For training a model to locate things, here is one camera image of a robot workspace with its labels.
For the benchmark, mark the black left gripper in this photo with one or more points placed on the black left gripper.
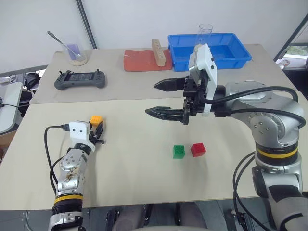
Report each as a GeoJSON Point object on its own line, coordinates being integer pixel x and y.
{"type": "Point", "coordinates": [96, 140]}

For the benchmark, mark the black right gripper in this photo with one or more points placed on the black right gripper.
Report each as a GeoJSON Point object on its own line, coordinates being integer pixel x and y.
{"type": "Point", "coordinates": [192, 106]}

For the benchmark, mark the orange toy cube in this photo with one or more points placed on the orange toy cube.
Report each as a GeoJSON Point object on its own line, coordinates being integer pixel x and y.
{"type": "Point", "coordinates": [96, 120]}

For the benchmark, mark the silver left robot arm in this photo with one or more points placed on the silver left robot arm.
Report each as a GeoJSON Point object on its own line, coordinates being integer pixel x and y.
{"type": "Point", "coordinates": [72, 168]}

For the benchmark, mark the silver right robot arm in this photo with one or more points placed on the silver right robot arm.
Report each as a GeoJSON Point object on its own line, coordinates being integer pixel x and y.
{"type": "Point", "coordinates": [264, 125]}

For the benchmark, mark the wooden block with holes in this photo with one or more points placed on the wooden block with holes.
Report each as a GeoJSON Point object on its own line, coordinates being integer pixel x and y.
{"type": "Point", "coordinates": [158, 53]}

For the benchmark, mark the red cloth mat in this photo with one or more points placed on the red cloth mat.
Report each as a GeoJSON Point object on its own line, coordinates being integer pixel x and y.
{"type": "Point", "coordinates": [139, 61]}

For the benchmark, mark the blue plastic bin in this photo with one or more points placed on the blue plastic bin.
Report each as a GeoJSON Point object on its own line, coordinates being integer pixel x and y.
{"type": "Point", "coordinates": [183, 53]}

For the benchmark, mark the gray handheld controller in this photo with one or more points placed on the gray handheld controller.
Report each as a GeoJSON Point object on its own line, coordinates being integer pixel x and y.
{"type": "Point", "coordinates": [79, 79]}

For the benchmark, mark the green toy cube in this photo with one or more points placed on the green toy cube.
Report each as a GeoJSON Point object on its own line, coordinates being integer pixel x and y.
{"type": "Point", "coordinates": [178, 152]}

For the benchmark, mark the red toy cube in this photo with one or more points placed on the red toy cube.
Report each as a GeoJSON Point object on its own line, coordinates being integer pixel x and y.
{"type": "Point", "coordinates": [198, 149]}

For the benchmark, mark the clear plastic cup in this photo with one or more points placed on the clear plastic cup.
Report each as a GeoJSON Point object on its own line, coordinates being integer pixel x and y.
{"type": "Point", "coordinates": [205, 33]}

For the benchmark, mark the glass beaker with powder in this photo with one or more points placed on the glass beaker with powder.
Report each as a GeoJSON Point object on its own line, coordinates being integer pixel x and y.
{"type": "Point", "coordinates": [78, 54]}

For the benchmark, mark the black bag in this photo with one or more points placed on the black bag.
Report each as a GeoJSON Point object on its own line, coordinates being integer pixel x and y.
{"type": "Point", "coordinates": [31, 84]}

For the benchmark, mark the glass beaker with spoon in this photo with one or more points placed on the glass beaker with spoon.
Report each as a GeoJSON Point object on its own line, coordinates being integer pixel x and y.
{"type": "Point", "coordinates": [60, 41]}

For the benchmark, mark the dark gray rounded shape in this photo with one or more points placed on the dark gray rounded shape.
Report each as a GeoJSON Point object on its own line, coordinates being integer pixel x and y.
{"type": "Point", "coordinates": [130, 219]}

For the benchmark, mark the dark diagonal metal pole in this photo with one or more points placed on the dark diagonal metal pole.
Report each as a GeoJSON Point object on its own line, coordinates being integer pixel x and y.
{"type": "Point", "coordinates": [86, 24]}

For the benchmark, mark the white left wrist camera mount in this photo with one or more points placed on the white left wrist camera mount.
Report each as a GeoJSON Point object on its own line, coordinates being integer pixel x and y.
{"type": "Point", "coordinates": [80, 131]}

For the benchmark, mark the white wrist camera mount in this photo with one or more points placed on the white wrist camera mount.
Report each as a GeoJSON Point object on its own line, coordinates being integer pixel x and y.
{"type": "Point", "coordinates": [80, 131]}
{"type": "Point", "coordinates": [208, 60]}

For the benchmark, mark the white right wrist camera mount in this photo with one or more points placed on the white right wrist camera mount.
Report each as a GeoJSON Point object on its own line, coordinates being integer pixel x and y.
{"type": "Point", "coordinates": [208, 60]}

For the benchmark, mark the dark window frame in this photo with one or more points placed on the dark window frame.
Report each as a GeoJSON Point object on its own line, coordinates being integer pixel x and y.
{"type": "Point", "coordinates": [288, 36]}

